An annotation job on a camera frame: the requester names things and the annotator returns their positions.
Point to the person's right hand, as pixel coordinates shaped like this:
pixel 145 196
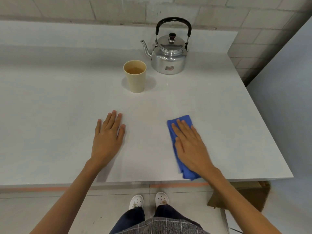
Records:
pixel 192 153

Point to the person's left hand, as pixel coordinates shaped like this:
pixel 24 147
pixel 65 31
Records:
pixel 107 143

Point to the person's left middle finger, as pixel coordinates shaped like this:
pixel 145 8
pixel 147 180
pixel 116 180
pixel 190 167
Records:
pixel 112 119

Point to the person's right thumb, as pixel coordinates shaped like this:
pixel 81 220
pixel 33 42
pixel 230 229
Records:
pixel 178 146

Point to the person's right middle finger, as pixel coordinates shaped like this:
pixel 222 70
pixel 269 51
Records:
pixel 182 127

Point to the person's left thumb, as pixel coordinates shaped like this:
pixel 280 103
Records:
pixel 121 133

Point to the person's right little finger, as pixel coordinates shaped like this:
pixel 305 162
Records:
pixel 196 134

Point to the person's left little finger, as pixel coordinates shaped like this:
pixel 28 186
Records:
pixel 98 127

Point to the blue cleaning cloth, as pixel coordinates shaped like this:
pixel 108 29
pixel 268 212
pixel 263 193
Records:
pixel 171 129

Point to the person's left forearm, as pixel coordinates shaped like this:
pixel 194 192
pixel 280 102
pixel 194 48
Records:
pixel 68 199

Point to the person's right forearm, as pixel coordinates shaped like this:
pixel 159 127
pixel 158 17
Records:
pixel 238 204

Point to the beige plastic cup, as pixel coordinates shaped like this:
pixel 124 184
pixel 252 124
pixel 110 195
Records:
pixel 135 81

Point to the brown tea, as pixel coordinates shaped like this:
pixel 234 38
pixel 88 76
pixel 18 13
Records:
pixel 134 70

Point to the white right shoe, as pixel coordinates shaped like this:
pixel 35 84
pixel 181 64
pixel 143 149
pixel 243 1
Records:
pixel 162 199

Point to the white shoe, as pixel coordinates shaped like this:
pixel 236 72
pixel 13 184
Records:
pixel 162 199
pixel 136 201

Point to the silver metal kettle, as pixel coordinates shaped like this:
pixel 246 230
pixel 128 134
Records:
pixel 168 60

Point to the white left shoe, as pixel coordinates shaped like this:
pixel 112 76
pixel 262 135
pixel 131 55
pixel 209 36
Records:
pixel 136 201

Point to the brown cardboard box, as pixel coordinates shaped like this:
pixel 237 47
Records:
pixel 253 194

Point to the grey checked apron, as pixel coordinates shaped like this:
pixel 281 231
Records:
pixel 160 227

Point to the dark navy trousers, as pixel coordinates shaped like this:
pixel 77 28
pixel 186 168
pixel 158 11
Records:
pixel 135 218

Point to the silver kettle lid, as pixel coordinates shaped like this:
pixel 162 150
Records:
pixel 171 42

